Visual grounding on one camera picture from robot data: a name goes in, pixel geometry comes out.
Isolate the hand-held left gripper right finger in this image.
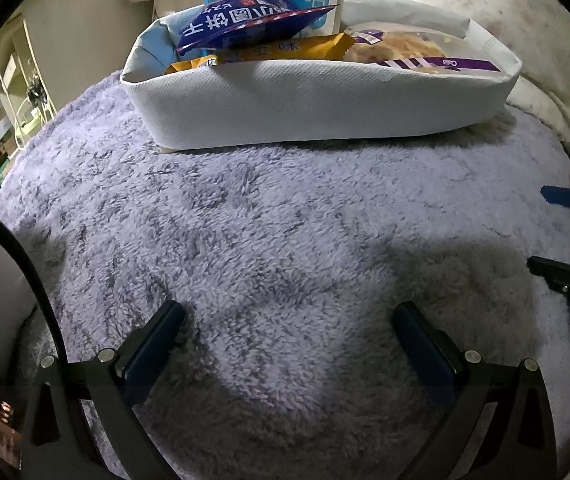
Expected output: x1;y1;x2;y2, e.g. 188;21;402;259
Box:
392;301;558;480

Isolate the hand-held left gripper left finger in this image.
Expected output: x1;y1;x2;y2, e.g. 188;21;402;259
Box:
20;301;186;480

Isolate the white fabric storage basket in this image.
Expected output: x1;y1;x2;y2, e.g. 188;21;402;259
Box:
120;0;523;152

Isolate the orange biscuit packet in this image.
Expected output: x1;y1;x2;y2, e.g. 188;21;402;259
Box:
164;32;358;76

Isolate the dark blue snack packet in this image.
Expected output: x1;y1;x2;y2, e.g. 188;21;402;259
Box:
177;0;340;58

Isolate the purple fluffy blanket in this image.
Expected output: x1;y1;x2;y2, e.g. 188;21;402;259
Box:
0;70;570;480

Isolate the floral quilt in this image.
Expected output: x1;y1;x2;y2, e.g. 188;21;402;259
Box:
400;0;570;181

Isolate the purple striped bread package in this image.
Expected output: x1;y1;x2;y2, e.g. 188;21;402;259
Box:
347;25;503;78

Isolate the white shelf unit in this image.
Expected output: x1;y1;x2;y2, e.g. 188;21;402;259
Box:
0;20;58;131

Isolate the black cable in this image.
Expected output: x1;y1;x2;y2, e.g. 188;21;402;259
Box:
0;199;68;366

